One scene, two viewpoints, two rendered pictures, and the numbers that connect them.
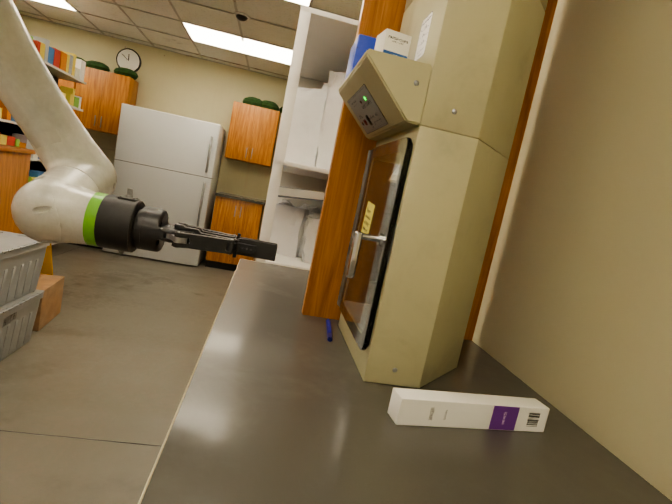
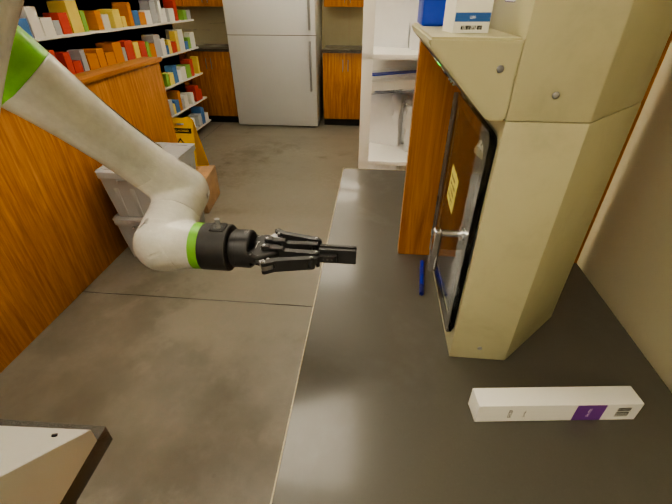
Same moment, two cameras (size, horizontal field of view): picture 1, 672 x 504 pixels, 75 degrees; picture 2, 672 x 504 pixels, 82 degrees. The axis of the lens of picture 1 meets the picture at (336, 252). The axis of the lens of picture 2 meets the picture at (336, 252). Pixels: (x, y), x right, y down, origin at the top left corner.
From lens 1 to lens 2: 0.35 m
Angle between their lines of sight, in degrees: 30
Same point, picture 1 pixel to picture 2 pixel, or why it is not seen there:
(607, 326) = not seen: outside the picture
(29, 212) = (146, 259)
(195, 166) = (298, 25)
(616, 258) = not seen: outside the picture
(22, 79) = (98, 140)
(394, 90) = (469, 85)
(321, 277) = (412, 221)
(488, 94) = (611, 60)
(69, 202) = (172, 245)
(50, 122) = (136, 167)
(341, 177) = (425, 121)
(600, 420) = not seen: outside the picture
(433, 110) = (524, 100)
